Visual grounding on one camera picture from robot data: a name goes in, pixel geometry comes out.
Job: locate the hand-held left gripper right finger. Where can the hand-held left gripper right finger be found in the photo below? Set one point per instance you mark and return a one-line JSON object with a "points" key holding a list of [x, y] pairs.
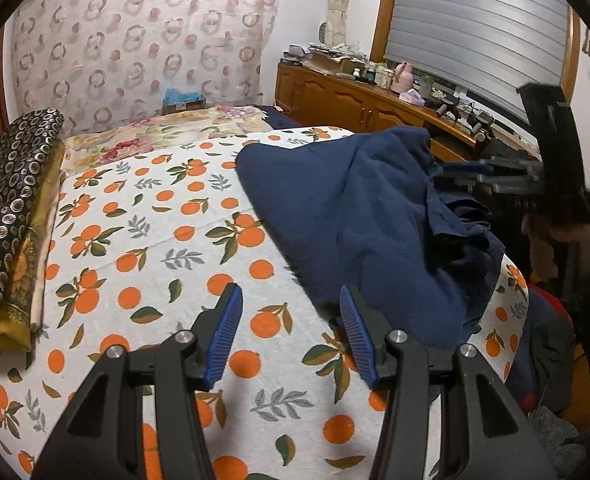
{"points": [[357, 335]]}

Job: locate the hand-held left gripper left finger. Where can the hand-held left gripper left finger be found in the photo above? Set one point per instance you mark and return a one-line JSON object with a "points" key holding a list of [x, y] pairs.
{"points": [[222, 335]]}

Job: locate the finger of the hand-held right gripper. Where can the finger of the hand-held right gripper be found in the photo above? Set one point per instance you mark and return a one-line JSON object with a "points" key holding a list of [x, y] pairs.
{"points": [[512, 166], [495, 185]]}

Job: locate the navy t-shirt with orange print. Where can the navy t-shirt with orange print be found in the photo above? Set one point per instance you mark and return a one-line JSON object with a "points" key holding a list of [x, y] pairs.
{"points": [[365, 220]]}

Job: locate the red and dark clothes pile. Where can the red and dark clothes pile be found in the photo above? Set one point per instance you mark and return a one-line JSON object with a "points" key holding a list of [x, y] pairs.
{"points": [[550, 350]]}

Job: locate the white orange-fruit print bedsheet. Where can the white orange-fruit print bedsheet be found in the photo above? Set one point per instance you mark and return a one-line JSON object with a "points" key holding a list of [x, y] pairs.
{"points": [[175, 270]]}

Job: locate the pink tissue pack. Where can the pink tissue pack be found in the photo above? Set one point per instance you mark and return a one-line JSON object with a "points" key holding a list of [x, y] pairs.
{"points": [[413, 97]]}

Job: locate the grey window blind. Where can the grey window blind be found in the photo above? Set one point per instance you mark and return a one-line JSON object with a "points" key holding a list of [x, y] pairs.
{"points": [[475, 25]]}

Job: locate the wooden cabinet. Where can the wooden cabinet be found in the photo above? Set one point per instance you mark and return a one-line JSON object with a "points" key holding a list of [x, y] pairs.
{"points": [[355, 105]]}

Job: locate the row of small bottles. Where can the row of small bottles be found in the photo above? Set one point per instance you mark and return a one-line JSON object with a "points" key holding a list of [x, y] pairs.
{"points": [[375, 74]]}

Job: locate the open cardboard box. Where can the open cardboard box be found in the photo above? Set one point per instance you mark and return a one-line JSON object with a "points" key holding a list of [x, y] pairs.
{"points": [[332, 62]]}

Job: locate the floral beige blanket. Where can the floral beige blanket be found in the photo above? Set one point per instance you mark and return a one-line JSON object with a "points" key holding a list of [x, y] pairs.
{"points": [[165, 132]]}

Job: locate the golden folded blanket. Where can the golden folded blanket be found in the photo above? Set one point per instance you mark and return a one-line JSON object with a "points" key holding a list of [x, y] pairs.
{"points": [[5, 330]]}

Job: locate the grey cloth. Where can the grey cloth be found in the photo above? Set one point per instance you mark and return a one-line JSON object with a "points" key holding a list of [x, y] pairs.
{"points": [[555, 427]]}

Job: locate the navy bed sheet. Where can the navy bed sheet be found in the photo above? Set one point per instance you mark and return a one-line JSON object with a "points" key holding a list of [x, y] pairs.
{"points": [[280, 117]]}

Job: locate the cardboard box with blue cover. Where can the cardboard box with blue cover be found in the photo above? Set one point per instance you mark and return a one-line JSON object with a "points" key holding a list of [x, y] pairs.
{"points": [[184, 101]]}

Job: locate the beige side curtain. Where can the beige side curtain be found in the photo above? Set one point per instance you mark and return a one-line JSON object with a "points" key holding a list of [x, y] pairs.
{"points": [[337, 5]]}

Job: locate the navy medallion patterned quilt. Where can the navy medallion patterned quilt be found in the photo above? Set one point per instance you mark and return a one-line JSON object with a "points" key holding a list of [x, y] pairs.
{"points": [[10, 210]]}

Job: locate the sheer circle patterned curtain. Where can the sheer circle patterned curtain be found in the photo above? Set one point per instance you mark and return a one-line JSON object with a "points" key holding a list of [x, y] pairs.
{"points": [[140, 45]]}

